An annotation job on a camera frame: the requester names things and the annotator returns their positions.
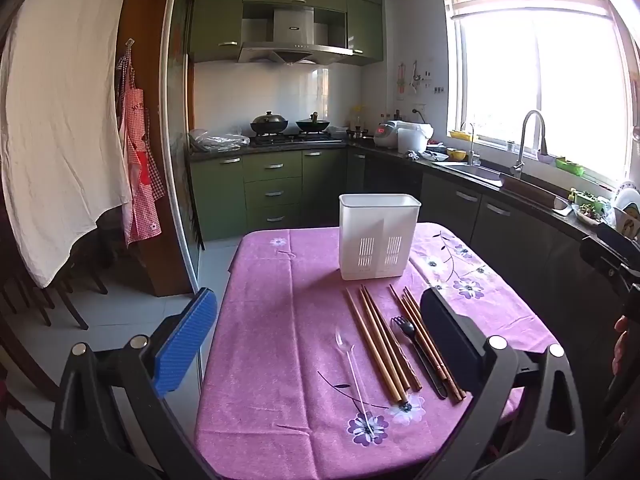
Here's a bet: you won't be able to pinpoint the steel range hood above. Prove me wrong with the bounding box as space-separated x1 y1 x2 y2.
237 5 353 66

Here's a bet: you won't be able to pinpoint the dark grey base cabinets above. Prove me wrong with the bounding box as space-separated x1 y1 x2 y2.
347 150 601 311

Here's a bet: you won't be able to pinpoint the brown wooden partition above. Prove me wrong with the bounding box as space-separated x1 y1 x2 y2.
120 0 193 297

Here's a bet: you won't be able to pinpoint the small steel faucet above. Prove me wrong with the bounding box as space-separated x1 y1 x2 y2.
460 121 481 167

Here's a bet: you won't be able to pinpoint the tall steel faucet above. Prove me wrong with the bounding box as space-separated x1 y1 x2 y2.
512 110 549 181

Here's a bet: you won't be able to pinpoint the white plates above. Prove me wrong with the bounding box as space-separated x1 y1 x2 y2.
612 180 640 241

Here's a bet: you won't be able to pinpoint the purple floral tablecloth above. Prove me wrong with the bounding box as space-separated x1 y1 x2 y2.
195 222 563 480

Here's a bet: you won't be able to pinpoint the white hanging cloth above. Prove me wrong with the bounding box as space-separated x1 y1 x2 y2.
0 0 136 288

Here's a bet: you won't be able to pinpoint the person's right hand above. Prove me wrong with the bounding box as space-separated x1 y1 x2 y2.
613 315 640 377

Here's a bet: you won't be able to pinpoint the green wall cabinets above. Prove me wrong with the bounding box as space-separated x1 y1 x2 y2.
190 0 386 67

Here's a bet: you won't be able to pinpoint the white plastic utensil holder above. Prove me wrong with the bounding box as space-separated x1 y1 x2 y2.
339 193 422 281

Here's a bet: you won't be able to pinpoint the red checked apron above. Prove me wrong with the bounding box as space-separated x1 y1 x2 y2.
116 52 165 246

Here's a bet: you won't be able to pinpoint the plate with food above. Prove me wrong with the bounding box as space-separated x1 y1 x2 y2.
570 190 613 226

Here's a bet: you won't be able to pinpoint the white plastic bucket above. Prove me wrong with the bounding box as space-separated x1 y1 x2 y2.
397 121 434 154

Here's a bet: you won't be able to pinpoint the clear plastic bags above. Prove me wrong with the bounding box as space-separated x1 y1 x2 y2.
189 129 251 153

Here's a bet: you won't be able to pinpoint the kitchen window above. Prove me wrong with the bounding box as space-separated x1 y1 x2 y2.
442 0 640 186

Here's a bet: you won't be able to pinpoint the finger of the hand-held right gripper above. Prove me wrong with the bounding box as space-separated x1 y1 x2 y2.
580 234 632 286
597 221 640 262

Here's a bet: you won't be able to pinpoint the white rice cooker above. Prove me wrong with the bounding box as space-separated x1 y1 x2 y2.
374 121 401 150

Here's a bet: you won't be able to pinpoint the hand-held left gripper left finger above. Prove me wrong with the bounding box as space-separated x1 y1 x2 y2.
50 287 218 480

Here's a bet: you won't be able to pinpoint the black plastic fork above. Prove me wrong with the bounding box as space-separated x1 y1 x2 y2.
391 315 447 401

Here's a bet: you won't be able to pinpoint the black gas stove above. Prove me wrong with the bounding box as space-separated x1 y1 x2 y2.
249 132 333 147

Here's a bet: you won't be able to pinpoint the green plastic container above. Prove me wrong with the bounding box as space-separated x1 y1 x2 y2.
555 156 586 176

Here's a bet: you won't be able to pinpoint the black lidded wok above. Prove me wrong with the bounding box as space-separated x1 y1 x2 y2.
250 110 290 136

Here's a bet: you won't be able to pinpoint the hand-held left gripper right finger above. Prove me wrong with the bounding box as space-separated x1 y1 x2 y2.
415 287 586 480

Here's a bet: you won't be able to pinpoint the clear plastic spoon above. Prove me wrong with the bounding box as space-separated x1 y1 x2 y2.
334 327 376 433

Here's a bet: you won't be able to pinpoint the dark wooden chairs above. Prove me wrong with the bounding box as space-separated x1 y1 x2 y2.
0 210 108 331

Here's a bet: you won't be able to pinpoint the wooden chopstick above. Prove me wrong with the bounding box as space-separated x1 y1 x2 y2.
362 285 424 392
398 294 464 402
347 288 407 403
402 286 467 400
359 286 415 394
389 285 460 403
342 289 399 405

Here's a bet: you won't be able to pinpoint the steel sink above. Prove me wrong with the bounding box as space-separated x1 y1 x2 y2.
432 160 501 184

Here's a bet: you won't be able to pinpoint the green base cabinets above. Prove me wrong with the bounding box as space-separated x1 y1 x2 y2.
190 147 348 243

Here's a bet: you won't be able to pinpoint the dark stone countertop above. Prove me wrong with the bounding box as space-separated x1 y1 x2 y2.
189 135 606 241

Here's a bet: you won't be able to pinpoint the person's dark clothing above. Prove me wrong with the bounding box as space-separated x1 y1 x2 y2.
582 360 640 480

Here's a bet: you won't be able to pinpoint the silver sliding door frame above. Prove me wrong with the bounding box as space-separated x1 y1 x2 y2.
162 0 208 306

